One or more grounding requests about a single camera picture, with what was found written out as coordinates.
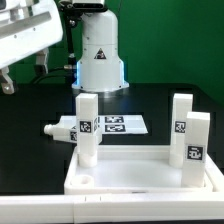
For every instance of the white L-shaped fence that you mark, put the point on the white L-shaped fence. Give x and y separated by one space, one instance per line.
134 207

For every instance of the white fiducial marker sheet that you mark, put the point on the white fiducial marker sheet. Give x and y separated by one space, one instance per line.
109 124

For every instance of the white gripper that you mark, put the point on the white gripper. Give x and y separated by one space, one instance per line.
26 27

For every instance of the white square desk top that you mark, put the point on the white square desk top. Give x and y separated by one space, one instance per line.
126 169

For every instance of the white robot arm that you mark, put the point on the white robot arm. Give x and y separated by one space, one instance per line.
99 69

